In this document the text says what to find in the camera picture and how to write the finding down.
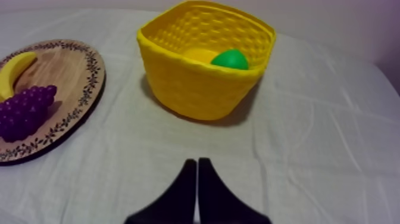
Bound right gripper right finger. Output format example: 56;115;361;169
198;157;272;224

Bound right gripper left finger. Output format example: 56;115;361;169
124;158;198;224

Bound yellow plastic basket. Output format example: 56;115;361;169
136;0;277;121

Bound green toy pear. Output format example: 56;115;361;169
210;49;250;71

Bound round wooden board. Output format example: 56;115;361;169
0;39;107;166

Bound purple toy grapes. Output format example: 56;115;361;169
0;85;58;143

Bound yellow toy banana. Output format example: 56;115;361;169
0;51;38;101

